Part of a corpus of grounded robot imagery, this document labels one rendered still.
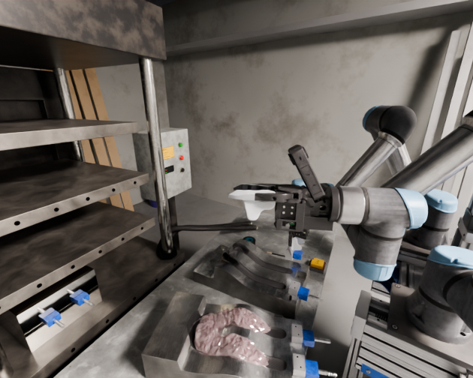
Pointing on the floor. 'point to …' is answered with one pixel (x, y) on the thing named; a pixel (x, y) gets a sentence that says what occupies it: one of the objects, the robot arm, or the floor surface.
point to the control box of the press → (179, 136)
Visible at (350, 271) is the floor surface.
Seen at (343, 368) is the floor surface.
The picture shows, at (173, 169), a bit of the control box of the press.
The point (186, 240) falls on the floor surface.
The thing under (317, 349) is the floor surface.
